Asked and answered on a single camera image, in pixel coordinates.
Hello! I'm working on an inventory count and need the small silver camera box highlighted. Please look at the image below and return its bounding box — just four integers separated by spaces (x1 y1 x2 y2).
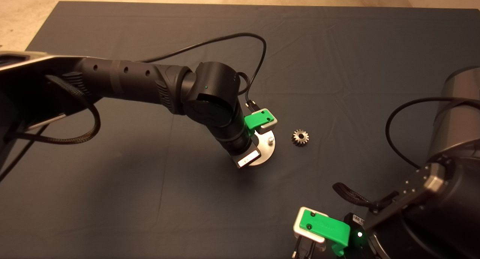
292 207 329 252
259 108 278 131

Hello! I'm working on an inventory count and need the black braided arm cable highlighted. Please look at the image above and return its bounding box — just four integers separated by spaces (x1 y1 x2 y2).
332 182 400 214
4 75 101 145

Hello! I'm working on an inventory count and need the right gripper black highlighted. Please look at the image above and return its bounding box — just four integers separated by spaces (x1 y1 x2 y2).
339 212 375 259

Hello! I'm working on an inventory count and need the dark grey table cloth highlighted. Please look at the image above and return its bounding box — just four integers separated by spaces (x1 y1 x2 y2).
0 0 480 259

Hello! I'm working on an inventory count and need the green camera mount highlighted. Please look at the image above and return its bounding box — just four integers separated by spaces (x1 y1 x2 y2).
302 210 351 258
244 109 275 136

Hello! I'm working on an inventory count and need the round metal carrier plate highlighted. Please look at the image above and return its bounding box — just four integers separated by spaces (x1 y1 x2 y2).
249 129 276 166

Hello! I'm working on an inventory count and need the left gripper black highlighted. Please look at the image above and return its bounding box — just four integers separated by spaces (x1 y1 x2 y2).
232 145 262 169

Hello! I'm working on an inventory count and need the dark steel planetary gear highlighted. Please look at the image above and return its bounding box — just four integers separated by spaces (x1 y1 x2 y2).
291 129 309 147

